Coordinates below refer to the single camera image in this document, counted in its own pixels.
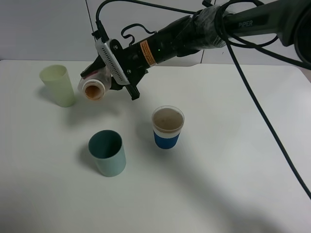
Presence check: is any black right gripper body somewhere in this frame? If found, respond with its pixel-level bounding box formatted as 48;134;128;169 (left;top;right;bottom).
110;33;178;91

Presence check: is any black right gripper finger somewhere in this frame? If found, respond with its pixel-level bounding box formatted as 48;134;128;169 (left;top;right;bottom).
80;55;106;77
125;84;139;100

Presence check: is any clear plastic drink bottle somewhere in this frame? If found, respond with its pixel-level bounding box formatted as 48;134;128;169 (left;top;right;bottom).
78;67;112;101

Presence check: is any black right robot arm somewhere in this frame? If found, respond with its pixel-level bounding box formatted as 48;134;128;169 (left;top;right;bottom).
81;0;311;100

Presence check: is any light green plastic cup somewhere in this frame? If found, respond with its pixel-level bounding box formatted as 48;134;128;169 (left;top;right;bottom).
39;65;75;107

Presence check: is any clear cup with blue sleeve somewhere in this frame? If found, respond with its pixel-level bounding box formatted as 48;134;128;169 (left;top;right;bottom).
152;105;185;150

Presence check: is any teal green plastic cup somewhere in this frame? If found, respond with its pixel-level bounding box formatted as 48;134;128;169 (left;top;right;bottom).
87;130;126;177

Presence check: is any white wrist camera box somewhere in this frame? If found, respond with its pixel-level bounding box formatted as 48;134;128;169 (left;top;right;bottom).
95;39;130;85

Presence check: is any black cable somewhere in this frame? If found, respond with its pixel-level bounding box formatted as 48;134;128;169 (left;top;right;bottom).
95;0;311;199

